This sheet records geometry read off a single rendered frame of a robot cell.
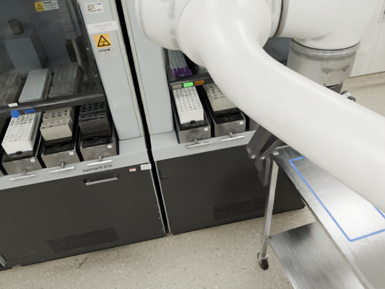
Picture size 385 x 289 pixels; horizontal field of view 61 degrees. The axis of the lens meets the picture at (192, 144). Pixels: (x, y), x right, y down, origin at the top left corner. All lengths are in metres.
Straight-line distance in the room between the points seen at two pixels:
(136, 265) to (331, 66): 1.64
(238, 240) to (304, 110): 1.72
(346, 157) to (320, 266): 1.37
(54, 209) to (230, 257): 0.94
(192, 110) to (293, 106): 1.11
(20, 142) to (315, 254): 1.33
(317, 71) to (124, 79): 0.94
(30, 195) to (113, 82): 0.63
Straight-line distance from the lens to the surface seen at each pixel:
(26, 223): 1.76
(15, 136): 1.50
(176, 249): 1.94
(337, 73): 0.49
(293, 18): 0.42
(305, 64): 0.47
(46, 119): 1.50
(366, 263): 1.02
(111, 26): 1.22
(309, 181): 1.16
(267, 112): 0.28
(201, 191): 1.64
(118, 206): 1.65
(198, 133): 1.38
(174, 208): 1.70
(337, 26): 0.44
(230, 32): 0.33
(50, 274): 2.08
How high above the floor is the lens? 1.66
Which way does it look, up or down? 41 degrees down
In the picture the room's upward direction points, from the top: 6 degrees counter-clockwise
